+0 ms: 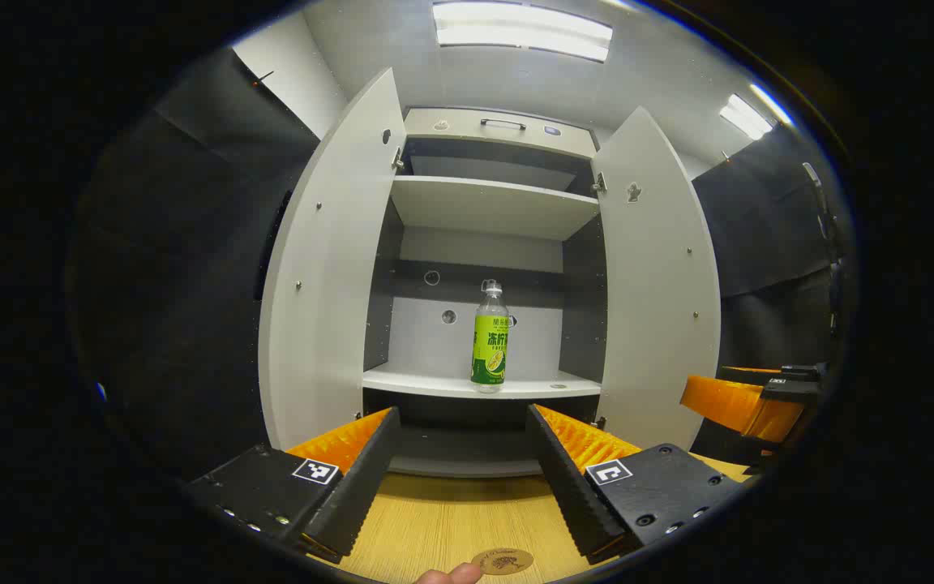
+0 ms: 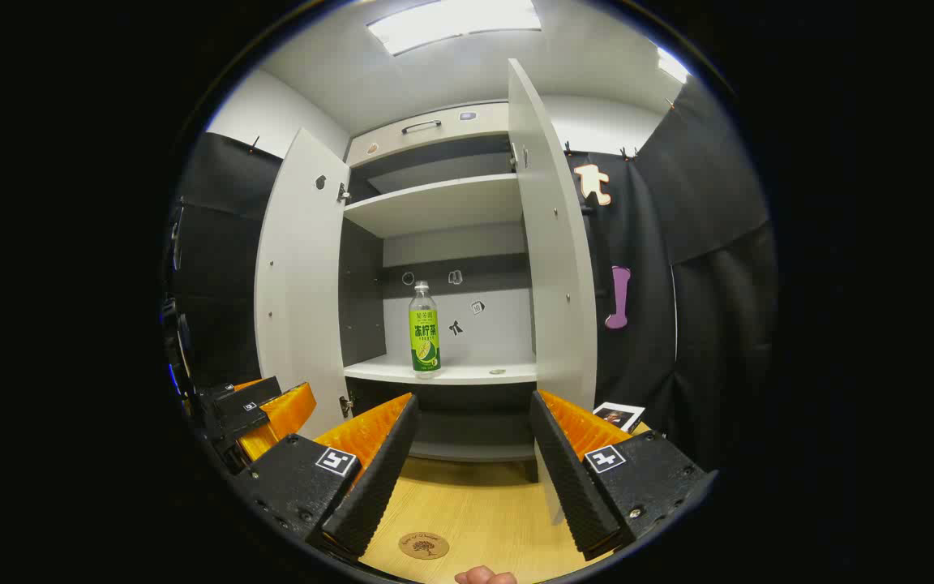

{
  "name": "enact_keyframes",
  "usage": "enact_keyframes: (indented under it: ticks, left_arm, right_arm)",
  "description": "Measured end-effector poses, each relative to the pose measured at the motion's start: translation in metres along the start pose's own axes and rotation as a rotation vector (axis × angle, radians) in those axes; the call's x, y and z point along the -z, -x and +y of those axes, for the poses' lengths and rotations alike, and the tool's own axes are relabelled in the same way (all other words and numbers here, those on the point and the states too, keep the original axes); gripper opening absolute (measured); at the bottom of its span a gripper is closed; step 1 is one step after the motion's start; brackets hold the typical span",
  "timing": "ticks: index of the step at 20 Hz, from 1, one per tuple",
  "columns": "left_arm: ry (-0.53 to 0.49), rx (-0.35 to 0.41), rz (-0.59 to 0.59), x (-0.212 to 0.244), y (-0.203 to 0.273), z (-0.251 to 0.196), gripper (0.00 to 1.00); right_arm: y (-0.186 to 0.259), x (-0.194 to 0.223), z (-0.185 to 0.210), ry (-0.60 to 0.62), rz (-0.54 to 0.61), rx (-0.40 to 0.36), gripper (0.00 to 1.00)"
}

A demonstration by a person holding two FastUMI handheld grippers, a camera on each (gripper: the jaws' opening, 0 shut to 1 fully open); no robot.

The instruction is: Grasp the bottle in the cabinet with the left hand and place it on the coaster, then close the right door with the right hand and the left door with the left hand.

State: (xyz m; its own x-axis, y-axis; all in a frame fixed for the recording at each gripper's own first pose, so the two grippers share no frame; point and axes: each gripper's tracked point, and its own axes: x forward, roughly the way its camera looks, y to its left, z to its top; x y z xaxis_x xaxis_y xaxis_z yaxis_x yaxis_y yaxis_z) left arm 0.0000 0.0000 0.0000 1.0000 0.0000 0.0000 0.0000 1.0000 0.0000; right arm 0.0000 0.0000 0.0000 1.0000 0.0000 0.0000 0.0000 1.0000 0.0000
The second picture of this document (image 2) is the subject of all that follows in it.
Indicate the small ceiling light panel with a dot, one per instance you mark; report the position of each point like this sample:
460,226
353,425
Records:
672,65

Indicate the black backdrop cloth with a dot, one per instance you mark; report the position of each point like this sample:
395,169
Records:
710,324

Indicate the grey cabinet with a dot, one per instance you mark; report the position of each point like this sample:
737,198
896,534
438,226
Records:
451,203

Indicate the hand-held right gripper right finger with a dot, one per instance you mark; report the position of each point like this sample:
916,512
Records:
568,478

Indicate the green label bottle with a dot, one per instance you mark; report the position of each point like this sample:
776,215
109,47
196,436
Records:
425,332

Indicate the grey cabinet door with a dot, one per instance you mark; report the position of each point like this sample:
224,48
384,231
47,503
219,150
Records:
556,268
297,284

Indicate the round brown coaster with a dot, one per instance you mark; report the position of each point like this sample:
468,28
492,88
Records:
424,545

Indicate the large ceiling light panel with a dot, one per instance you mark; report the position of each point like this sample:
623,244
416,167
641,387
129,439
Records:
455,23

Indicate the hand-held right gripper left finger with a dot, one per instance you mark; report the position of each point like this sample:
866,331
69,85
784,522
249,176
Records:
378,478

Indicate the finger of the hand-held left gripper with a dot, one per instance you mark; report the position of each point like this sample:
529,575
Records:
246,383
284,418

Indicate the white book with dark photo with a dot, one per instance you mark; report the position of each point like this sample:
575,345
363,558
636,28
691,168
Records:
619,416

